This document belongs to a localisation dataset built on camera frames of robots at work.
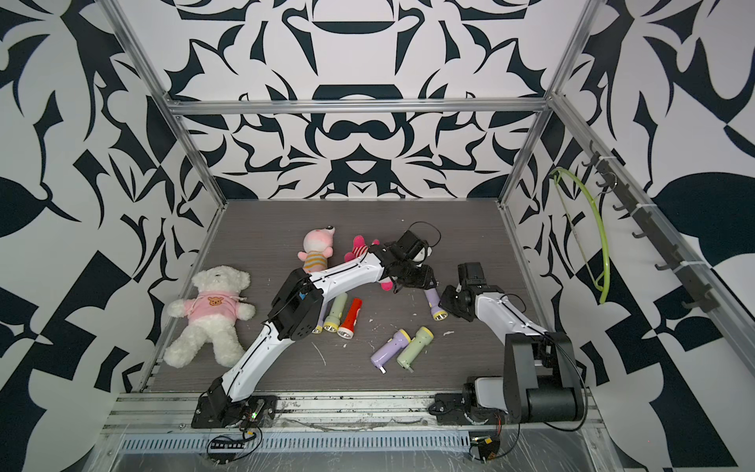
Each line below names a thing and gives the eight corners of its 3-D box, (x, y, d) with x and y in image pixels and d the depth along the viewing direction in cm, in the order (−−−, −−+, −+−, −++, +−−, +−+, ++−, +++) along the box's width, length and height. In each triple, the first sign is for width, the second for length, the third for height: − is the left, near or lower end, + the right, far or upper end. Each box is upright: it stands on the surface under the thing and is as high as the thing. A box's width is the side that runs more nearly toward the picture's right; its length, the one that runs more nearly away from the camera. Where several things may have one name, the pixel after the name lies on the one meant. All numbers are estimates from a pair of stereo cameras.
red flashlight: (338, 336, 88) (337, 333, 85) (352, 300, 95) (351, 296, 93) (350, 340, 87) (349, 337, 85) (363, 303, 94) (363, 299, 92)
